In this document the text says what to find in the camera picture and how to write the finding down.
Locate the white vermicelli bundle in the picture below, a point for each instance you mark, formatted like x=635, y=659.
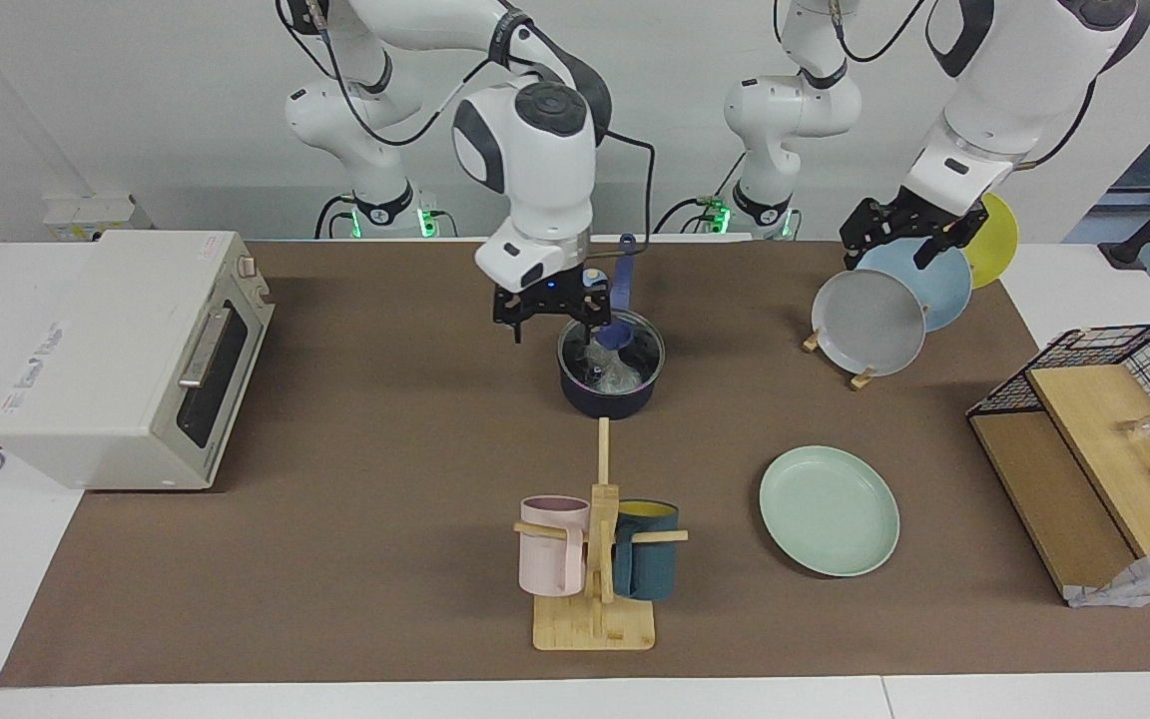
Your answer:
x=593, y=355
x=620, y=377

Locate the brown table mat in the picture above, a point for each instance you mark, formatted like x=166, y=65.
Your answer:
x=385, y=559

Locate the yellow plate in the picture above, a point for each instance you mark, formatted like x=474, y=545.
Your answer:
x=999, y=245

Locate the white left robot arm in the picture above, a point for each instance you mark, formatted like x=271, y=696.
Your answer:
x=994, y=90

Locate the mint green plate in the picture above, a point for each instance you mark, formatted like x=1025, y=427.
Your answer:
x=830, y=511

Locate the dark teal mug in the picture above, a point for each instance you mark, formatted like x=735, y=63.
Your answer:
x=650, y=569

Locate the glass lid with blue knob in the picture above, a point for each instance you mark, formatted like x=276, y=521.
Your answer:
x=640, y=361

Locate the grey plate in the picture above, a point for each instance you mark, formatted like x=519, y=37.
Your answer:
x=869, y=325

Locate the light blue plate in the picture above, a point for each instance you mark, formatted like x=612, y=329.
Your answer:
x=939, y=290

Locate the pink mug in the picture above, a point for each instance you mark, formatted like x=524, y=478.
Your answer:
x=550, y=559

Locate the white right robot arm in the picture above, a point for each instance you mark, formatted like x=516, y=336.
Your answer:
x=545, y=170

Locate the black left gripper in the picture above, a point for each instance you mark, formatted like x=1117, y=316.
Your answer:
x=922, y=215

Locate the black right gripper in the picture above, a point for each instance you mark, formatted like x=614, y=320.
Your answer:
x=550, y=297

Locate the white toaster oven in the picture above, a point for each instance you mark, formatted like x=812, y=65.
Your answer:
x=86, y=350

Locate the wooden mug tree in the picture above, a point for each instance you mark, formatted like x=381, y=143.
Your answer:
x=595, y=629

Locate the wooden plate rack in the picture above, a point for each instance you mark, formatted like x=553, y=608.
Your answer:
x=862, y=379

